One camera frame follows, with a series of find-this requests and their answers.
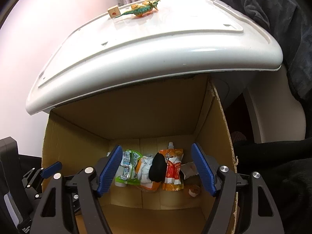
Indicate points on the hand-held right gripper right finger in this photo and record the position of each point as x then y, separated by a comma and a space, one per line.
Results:
203, 168

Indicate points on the brown cardboard tube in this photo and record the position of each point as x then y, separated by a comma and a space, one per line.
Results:
194, 191

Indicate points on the small wooden cube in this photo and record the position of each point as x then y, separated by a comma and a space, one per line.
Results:
113, 12

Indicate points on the orange green toy dinosaur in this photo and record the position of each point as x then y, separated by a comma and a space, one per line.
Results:
141, 8

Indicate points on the orange jelly drink pouch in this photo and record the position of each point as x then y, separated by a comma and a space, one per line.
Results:
174, 153

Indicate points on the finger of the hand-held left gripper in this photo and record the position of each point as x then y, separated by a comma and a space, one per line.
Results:
51, 169

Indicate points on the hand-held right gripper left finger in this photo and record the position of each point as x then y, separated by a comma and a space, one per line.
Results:
109, 170

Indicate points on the green snack wrapper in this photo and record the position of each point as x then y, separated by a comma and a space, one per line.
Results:
129, 165

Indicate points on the dark grey blanket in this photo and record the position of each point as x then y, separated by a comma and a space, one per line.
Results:
280, 17

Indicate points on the brown cardboard box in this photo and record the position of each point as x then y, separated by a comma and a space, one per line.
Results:
134, 117

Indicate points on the white plastic storage bin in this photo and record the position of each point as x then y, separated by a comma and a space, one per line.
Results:
268, 97

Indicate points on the person's black pants leg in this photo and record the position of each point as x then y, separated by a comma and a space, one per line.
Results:
280, 170

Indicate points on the black sock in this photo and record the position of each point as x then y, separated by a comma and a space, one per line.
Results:
158, 167

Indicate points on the white plastic bin lid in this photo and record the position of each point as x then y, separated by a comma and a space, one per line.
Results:
158, 53

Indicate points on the white tissue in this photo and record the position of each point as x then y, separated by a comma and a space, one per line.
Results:
146, 168

